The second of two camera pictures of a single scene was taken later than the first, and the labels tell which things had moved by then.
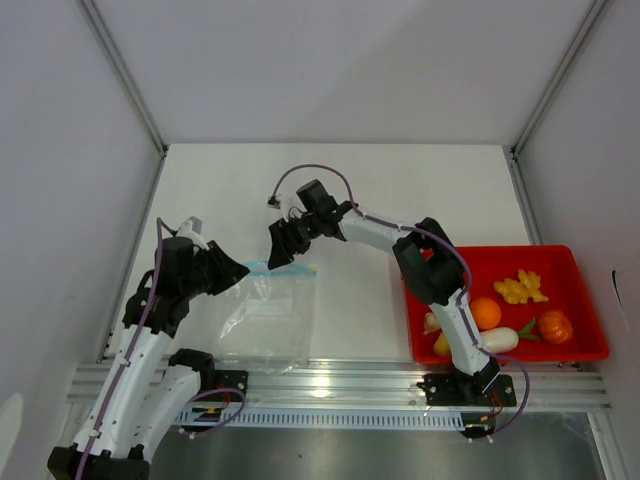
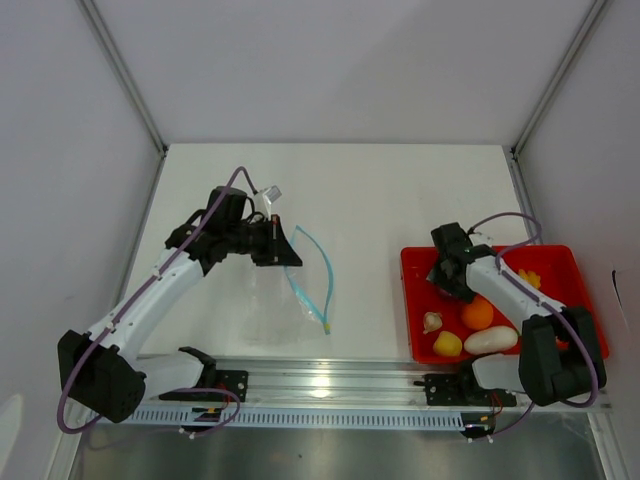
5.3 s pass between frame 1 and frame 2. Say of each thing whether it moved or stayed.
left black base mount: stayed
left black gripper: moved
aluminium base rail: stayed
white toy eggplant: stayed
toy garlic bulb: stayed
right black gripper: moved
